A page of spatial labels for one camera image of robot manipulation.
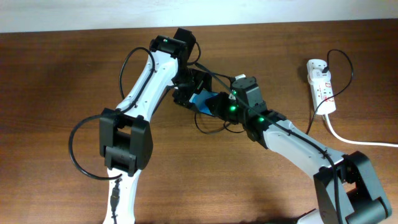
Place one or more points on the blue Galaxy smartphone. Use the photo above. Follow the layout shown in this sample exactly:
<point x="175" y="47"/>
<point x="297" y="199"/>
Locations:
<point x="202" y="96"/>

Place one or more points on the black charger plug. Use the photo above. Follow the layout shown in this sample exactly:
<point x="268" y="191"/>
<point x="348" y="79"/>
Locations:
<point x="325" y="70"/>

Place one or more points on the white power strip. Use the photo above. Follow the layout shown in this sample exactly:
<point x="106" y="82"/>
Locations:
<point x="320" y="86"/>

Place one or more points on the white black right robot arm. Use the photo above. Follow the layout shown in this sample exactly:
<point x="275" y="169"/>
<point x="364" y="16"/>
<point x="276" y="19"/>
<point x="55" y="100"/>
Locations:
<point x="347" y="187"/>

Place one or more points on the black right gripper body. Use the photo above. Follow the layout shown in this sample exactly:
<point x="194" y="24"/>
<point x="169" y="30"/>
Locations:
<point x="236" y="114"/>

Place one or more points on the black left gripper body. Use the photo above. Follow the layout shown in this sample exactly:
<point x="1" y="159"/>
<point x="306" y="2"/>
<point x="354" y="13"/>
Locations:
<point x="188" y="80"/>

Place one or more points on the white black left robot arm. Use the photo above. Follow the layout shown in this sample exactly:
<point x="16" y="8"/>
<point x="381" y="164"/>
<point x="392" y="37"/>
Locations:
<point x="124" y="133"/>

